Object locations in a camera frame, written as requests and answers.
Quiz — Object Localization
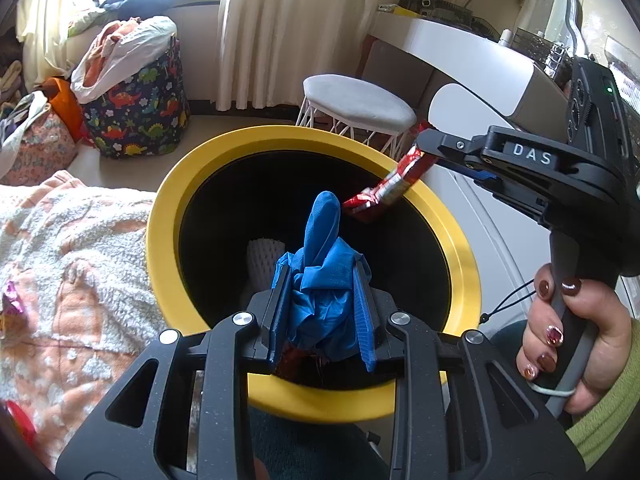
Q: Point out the grey white clothes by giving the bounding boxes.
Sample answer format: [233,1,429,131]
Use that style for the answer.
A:
[0,91,51,173]

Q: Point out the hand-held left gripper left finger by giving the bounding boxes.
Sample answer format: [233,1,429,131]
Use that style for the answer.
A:
[55,262,293,480]

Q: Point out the dinosaur print laundry basket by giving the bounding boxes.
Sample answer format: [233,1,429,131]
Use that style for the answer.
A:
[80,35,191,160]

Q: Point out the person's right hand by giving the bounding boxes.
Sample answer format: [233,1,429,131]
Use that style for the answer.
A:
[515,262,633,416]

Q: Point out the red snack wrapper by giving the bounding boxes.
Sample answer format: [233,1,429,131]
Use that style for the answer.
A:
[342,120,441,226]

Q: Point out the person's right forearm green sleeve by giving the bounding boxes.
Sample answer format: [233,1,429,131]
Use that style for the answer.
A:
[567,332,640,471]

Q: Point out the orange white fleece blanket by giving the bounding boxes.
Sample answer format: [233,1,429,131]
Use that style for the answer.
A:
[0,170,211,473]

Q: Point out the blue rubber glove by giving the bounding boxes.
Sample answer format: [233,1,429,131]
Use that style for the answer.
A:
[272,190,373,363]

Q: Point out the yellow trash bin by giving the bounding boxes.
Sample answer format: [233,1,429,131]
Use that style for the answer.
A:
[145,125,482,423]

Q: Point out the pile of clothes on bed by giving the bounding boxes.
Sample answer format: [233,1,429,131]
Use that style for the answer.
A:
[0,57,26,116]

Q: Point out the black lanyard cord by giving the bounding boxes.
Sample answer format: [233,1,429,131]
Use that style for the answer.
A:
[480,280,538,325]

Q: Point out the white bag of clothes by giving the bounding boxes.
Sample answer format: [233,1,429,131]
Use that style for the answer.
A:
[70,15,178,103]

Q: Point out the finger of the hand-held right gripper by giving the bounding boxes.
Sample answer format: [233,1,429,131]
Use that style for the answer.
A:
[416,129,493,181]

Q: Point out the orange bag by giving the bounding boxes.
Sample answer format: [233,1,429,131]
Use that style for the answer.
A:
[35,77,88,143]

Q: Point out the floral fabric bag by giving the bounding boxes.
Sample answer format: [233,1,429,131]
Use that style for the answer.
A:
[0,91,78,186]

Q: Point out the purple foil wrapper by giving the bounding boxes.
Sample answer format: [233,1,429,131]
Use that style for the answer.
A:
[0,280,26,318]

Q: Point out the white foam net sleeve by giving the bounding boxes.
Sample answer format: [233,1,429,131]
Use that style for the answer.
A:
[245,237,288,291]

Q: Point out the black bag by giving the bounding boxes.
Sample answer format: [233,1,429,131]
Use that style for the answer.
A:
[400,0,476,26]

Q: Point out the wire basket of toiletries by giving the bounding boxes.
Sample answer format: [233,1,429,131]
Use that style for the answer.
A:
[515,27,573,78]

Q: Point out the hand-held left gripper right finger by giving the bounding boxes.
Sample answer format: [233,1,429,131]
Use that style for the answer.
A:
[352,260,586,480]

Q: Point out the red plastic bag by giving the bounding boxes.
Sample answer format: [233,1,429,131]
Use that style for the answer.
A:
[276,342,326,386]

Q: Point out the white wire stool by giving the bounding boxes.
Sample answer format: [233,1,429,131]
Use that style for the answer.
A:
[295,74,418,156]

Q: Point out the white vanity desk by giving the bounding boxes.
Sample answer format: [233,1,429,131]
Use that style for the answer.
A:
[360,7,640,321]

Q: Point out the cream curtain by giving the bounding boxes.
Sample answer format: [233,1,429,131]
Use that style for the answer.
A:
[15,0,98,43]
[215,0,396,111]

